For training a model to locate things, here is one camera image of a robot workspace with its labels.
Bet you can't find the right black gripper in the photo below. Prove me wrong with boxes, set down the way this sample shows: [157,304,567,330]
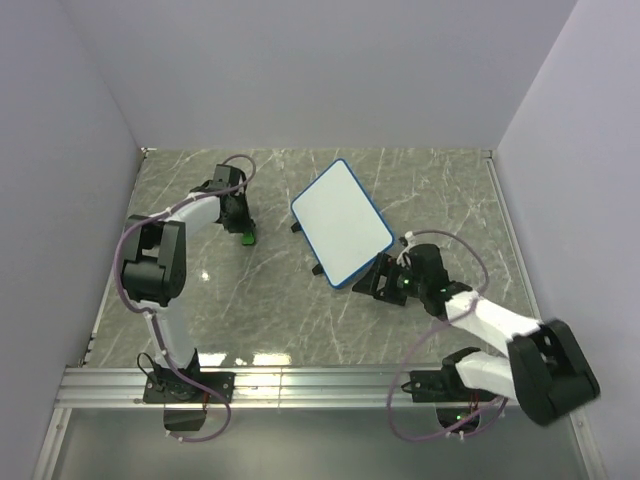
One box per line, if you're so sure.
[352,252,427,307]

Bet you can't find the green whiteboard eraser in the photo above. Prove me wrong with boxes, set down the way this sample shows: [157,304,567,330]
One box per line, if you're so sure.
[241,227,256,246]

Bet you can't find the blue-framed small whiteboard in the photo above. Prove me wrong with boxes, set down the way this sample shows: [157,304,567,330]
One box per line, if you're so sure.
[290,158,395,289]

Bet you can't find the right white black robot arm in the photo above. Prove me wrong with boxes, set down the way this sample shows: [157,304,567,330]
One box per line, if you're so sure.
[352,244,601,426]

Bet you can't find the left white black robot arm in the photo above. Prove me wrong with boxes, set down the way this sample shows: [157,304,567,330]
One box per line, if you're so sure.
[113,154,257,402]

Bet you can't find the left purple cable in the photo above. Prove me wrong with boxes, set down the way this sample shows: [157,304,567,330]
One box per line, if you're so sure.
[114,153,257,444]

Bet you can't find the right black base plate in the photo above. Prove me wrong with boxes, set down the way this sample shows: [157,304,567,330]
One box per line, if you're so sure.
[401,369,497,403]

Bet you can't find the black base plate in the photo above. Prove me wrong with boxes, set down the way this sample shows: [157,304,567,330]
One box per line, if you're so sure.
[401,369,497,403]
[143,369,235,404]

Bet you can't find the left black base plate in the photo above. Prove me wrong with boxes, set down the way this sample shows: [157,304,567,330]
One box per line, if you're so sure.
[143,369,235,404]

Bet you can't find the aluminium mounting rail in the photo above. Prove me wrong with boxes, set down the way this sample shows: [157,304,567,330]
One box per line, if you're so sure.
[54,365,395,411]

